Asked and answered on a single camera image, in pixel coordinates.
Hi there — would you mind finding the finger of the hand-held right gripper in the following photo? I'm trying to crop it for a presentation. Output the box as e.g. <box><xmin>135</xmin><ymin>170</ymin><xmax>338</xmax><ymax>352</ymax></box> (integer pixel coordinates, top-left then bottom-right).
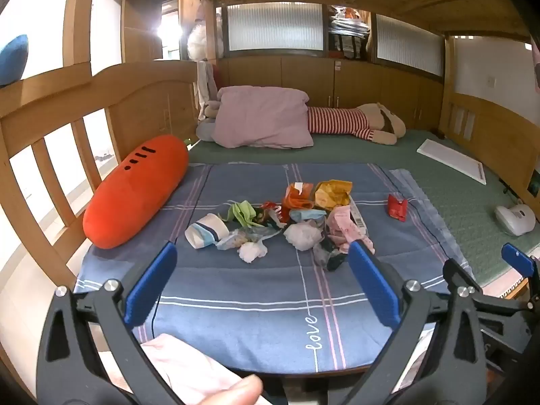
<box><xmin>501</xmin><ymin>243</ymin><xmax>540</xmax><ymax>293</ymax></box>
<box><xmin>443</xmin><ymin>258</ymin><xmax>540</xmax><ymax>318</ymax></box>

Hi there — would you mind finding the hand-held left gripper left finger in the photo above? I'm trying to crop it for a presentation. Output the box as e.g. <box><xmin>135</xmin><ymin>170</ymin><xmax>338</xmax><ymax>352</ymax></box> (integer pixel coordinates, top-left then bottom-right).
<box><xmin>36</xmin><ymin>241</ymin><xmax>190</xmax><ymax>405</ymax></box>

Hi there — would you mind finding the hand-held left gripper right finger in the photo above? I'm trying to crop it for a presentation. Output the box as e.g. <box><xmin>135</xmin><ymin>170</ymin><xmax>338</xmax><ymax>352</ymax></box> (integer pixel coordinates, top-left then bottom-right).
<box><xmin>347</xmin><ymin>241</ymin><xmax>487</xmax><ymax>405</ymax></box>

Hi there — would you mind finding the red snack wrapper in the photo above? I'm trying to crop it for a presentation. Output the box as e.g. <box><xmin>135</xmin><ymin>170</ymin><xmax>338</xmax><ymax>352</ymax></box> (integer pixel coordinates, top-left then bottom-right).
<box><xmin>387</xmin><ymin>194</ymin><xmax>408</xmax><ymax>221</ymax></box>

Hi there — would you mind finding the person's left hand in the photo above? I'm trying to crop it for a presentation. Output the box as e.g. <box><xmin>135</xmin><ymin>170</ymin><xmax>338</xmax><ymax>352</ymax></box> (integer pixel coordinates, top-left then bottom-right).
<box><xmin>197</xmin><ymin>374</ymin><xmax>265</xmax><ymax>405</ymax></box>

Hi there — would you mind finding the white small appliance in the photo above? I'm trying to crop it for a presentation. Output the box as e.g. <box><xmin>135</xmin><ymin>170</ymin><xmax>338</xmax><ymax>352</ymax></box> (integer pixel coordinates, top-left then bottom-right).
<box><xmin>494</xmin><ymin>205</ymin><xmax>536</xmax><ymax>237</ymax></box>

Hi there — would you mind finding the dark crumpled wrapper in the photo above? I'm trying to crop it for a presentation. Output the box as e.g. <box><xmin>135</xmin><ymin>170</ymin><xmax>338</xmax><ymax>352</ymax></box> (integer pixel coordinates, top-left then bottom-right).
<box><xmin>312</xmin><ymin>240</ymin><xmax>351</xmax><ymax>273</ymax></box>

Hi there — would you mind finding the pink patterned wrapper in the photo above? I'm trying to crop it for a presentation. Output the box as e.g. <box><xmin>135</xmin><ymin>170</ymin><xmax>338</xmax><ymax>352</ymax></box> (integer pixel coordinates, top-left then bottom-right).
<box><xmin>324</xmin><ymin>205</ymin><xmax>376</xmax><ymax>254</ymax></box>

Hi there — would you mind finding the person's pink clothing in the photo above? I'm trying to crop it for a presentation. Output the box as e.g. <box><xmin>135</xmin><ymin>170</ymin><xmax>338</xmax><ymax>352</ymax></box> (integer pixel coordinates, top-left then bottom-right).
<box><xmin>99</xmin><ymin>333</ymin><xmax>245</xmax><ymax>405</ymax></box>

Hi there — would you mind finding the large crumpled white tissue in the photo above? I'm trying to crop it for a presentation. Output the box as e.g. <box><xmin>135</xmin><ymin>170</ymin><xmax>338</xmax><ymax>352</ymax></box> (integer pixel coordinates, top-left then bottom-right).
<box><xmin>283</xmin><ymin>220</ymin><xmax>323</xmax><ymax>251</ymax></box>

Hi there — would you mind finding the orange carrot plush pillow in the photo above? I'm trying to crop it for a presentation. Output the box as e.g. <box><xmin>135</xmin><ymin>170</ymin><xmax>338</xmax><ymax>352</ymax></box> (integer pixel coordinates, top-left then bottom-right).
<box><xmin>82</xmin><ymin>135</ymin><xmax>190</xmax><ymax>249</ymax></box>

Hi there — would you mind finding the clear plastic bag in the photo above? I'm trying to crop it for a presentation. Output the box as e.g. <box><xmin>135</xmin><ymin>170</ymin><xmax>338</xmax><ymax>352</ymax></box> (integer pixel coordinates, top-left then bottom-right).
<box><xmin>216</xmin><ymin>225</ymin><xmax>279</xmax><ymax>250</ymax></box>

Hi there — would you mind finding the blue face mask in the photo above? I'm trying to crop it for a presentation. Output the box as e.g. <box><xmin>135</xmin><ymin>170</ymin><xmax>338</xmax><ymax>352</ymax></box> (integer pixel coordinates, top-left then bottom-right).
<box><xmin>289</xmin><ymin>208</ymin><xmax>327</xmax><ymax>222</ymax></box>

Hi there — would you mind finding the blue plaid blanket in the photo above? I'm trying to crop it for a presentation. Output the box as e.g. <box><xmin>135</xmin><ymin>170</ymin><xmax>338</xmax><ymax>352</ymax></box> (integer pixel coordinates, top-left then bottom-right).
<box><xmin>76</xmin><ymin>162</ymin><xmax>473</xmax><ymax>376</ymax></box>

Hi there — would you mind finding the yellow snack wrapper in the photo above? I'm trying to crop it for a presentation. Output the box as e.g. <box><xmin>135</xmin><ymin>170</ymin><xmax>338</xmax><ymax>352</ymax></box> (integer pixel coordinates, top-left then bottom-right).
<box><xmin>314</xmin><ymin>179</ymin><xmax>353</xmax><ymax>209</ymax></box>

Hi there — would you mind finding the small crumpled white tissue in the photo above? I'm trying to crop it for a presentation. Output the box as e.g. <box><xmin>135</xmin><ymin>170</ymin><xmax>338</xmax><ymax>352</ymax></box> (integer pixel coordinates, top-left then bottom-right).
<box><xmin>237</xmin><ymin>240</ymin><xmax>267</xmax><ymax>264</ymax></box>

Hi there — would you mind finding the white flat board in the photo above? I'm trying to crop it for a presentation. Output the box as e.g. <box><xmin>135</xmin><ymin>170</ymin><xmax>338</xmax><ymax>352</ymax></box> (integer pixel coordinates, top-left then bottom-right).
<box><xmin>417</xmin><ymin>138</ymin><xmax>487</xmax><ymax>185</ymax></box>

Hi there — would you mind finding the light green wrapper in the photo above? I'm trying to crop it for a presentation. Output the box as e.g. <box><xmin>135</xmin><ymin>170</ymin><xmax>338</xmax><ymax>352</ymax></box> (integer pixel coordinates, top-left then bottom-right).
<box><xmin>227</xmin><ymin>200</ymin><xmax>264</xmax><ymax>227</ymax></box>

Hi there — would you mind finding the orange plastic bag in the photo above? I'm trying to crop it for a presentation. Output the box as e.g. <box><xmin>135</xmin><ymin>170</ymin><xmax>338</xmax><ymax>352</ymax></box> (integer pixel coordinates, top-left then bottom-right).
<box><xmin>280</xmin><ymin>181</ymin><xmax>315</xmax><ymax>212</ymax></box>

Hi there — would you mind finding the dark green snack wrapper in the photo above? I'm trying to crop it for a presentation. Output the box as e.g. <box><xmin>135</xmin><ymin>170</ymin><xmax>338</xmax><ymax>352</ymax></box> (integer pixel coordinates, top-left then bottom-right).
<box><xmin>255</xmin><ymin>201</ymin><xmax>288</xmax><ymax>231</ymax></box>

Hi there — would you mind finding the wooden bed end board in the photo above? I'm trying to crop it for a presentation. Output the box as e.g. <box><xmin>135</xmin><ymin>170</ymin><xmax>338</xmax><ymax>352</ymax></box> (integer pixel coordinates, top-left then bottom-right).
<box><xmin>439</xmin><ymin>34</ymin><xmax>540</xmax><ymax>203</ymax></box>

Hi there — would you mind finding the grey plush toy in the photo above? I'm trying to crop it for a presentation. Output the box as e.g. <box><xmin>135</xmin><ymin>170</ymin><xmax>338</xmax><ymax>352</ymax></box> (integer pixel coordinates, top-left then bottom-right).
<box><xmin>196</xmin><ymin>100</ymin><xmax>222</xmax><ymax>142</ymax></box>

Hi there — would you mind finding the striped plush doll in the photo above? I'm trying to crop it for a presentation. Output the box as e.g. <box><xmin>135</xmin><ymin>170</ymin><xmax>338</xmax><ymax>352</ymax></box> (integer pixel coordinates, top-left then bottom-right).
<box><xmin>307</xmin><ymin>102</ymin><xmax>406</xmax><ymax>145</ymax></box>

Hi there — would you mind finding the pink pillow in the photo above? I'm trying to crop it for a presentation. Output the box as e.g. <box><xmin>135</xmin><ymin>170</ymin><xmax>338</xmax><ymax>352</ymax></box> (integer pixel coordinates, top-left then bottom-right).
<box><xmin>211</xmin><ymin>85</ymin><xmax>315</xmax><ymax>149</ymax></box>

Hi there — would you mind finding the hanging light cloth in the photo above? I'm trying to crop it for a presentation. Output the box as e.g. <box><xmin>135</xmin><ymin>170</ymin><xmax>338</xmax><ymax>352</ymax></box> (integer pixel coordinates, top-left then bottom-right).
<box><xmin>195</xmin><ymin>61</ymin><xmax>218</xmax><ymax>112</ymax></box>

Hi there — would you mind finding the ribbed glass cabinet door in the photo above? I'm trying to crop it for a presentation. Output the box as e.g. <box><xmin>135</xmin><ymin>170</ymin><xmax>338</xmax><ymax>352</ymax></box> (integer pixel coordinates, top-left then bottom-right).
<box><xmin>227</xmin><ymin>3</ymin><xmax>325</xmax><ymax>51</ymax></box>
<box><xmin>375</xmin><ymin>14</ymin><xmax>444</xmax><ymax>77</ymax></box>

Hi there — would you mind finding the white fluffy plush toy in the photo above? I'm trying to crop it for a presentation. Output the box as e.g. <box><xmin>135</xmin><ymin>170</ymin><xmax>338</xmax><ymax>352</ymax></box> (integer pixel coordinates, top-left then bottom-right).
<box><xmin>187</xmin><ymin>21</ymin><xmax>209</xmax><ymax>60</ymax></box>

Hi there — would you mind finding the stack of papers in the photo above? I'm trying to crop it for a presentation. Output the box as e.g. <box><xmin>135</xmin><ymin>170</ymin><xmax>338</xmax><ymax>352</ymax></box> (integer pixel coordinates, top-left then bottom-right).
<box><xmin>328</xmin><ymin>5</ymin><xmax>370</xmax><ymax>60</ymax></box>

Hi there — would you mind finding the blue cushion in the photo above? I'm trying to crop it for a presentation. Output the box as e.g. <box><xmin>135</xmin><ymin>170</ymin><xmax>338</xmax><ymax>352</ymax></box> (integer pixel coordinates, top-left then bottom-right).
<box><xmin>0</xmin><ymin>34</ymin><xmax>29</xmax><ymax>87</ymax></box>

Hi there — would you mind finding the wooden bed side rail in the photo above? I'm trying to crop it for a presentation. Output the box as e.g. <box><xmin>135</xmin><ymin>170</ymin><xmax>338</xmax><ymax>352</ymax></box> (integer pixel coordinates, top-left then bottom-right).
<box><xmin>0</xmin><ymin>61</ymin><xmax>199</xmax><ymax>300</ymax></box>

